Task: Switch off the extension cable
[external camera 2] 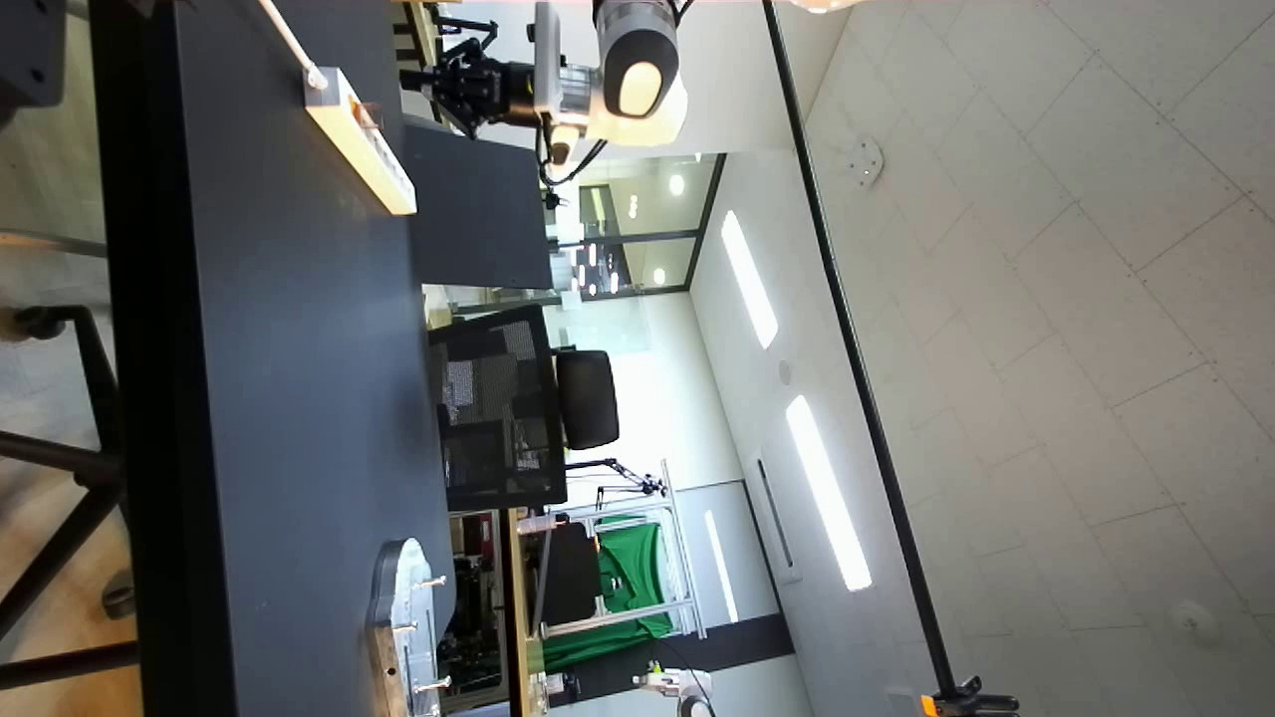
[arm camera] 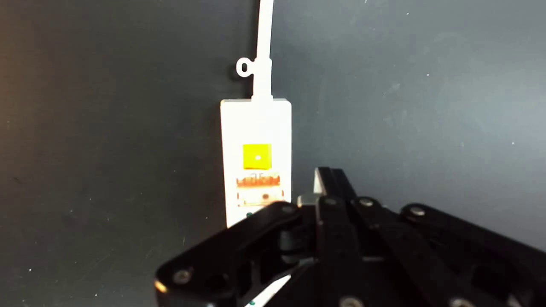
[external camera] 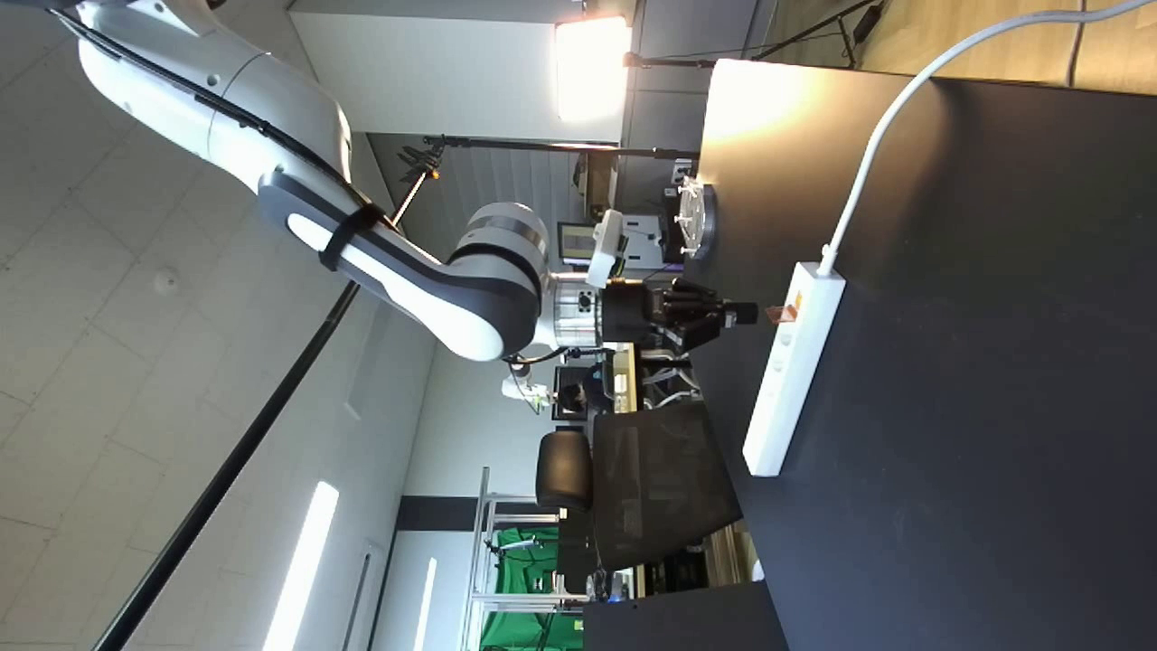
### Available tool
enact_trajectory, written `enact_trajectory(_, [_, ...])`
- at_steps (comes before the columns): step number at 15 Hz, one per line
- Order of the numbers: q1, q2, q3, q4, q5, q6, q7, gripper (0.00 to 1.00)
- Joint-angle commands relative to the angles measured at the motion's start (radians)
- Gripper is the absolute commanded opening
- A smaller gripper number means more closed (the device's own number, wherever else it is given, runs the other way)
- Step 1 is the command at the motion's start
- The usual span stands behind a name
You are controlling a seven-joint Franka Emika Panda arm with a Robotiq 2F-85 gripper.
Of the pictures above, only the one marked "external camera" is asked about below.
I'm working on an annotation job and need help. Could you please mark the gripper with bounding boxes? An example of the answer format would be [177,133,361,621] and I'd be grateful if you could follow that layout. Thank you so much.
[600,278,759,354]

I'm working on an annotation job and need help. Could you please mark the white power strip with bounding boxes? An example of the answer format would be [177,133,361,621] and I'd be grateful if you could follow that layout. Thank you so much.
[742,261,848,478]

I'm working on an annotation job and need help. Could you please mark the monitor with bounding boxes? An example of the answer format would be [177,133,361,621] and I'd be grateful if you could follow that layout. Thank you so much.
[557,221,598,266]

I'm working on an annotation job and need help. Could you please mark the black office chair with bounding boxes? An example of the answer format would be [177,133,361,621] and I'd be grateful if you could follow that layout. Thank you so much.
[535,401,745,595]

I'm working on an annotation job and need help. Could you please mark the black stand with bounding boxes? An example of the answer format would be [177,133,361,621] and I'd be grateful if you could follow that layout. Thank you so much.
[398,134,702,182]
[622,0,889,71]

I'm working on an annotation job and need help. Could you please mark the bright window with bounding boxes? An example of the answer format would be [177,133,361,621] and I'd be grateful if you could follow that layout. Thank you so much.
[553,16,632,124]

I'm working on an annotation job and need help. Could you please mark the black table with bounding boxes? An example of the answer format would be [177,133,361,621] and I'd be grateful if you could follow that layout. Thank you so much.
[582,580,789,651]

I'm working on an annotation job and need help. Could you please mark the long ceiling light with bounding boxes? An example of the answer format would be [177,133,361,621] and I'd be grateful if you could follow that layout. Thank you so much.
[261,480,341,651]
[410,555,440,651]

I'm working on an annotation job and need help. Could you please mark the long black boom pole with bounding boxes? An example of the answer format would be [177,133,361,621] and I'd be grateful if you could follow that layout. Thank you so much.
[90,165,433,651]

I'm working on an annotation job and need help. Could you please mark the white cable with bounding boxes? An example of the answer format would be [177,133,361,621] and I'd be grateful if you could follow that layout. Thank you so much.
[817,0,1157,278]

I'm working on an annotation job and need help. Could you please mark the metal frame with green cloth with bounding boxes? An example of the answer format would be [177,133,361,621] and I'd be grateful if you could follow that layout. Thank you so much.
[459,467,590,651]

